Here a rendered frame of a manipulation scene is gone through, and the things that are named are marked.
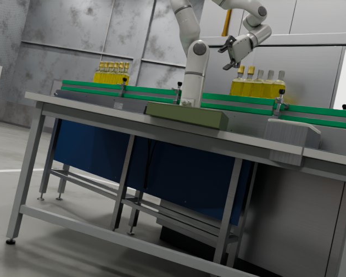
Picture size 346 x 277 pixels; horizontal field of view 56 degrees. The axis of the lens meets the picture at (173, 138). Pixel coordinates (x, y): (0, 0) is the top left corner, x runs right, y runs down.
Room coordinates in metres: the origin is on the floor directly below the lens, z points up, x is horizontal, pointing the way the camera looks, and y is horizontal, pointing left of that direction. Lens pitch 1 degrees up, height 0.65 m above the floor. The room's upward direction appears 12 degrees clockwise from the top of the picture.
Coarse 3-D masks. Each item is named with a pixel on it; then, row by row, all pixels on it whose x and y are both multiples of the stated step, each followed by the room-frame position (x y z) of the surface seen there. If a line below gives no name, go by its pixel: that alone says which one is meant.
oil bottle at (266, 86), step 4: (264, 80) 1.70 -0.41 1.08; (268, 80) 1.69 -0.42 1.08; (272, 80) 1.69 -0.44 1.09; (264, 84) 1.69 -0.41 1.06; (268, 84) 1.68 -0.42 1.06; (264, 88) 1.69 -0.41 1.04; (268, 88) 1.68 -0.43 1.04; (260, 92) 1.70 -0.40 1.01; (264, 92) 1.69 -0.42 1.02; (268, 92) 1.68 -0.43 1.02; (260, 96) 1.70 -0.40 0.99; (264, 96) 1.68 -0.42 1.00; (268, 96) 1.67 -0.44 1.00
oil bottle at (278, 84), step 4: (276, 80) 1.66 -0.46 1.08; (280, 80) 1.65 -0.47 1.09; (272, 84) 1.67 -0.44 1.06; (276, 84) 1.65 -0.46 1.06; (280, 84) 1.64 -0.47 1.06; (284, 84) 1.66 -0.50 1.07; (272, 88) 1.66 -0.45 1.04; (276, 88) 1.65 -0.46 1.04; (280, 88) 1.64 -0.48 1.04; (284, 88) 1.67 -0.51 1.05; (272, 92) 1.66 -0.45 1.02; (276, 92) 1.65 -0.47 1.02; (272, 96) 1.66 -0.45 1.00; (276, 96) 1.64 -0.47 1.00
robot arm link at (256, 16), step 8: (224, 0) 1.48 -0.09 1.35; (232, 0) 1.47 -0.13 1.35; (240, 0) 1.45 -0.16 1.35; (248, 0) 1.45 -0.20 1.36; (256, 0) 1.46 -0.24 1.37; (224, 8) 1.51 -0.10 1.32; (232, 8) 1.48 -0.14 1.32; (240, 8) 1.46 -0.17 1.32; (248, 8) 1.45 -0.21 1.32; (256, 8) 1.45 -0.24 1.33; (264, 8) 1.46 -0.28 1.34; (248, 16) 1.51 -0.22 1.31; (256, 16) 1.46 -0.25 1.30; (264, 16) 1.46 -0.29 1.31; (256, 24) 1.51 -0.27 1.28
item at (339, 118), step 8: (288, 112) 1.59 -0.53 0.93; (296, 112) 1.57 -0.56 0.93; (304, 112) 1.54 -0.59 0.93; (312, 112) 1.52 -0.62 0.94; (320, 112) 1.50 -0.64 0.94; (328, 112) 1.48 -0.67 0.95; (336, 112) 1.46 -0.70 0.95; (344, 112) 1.44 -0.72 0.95; (288, 120) 1.58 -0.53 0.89; (296, 120) 1.56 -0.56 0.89; (304, 120) 1.54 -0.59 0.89; (312, 120) 1.51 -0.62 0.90; (320, 120) 1.49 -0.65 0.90; (328, 120) 1.47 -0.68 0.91; (336, 120) 1.46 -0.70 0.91; (344, 120) 1.44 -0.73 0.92
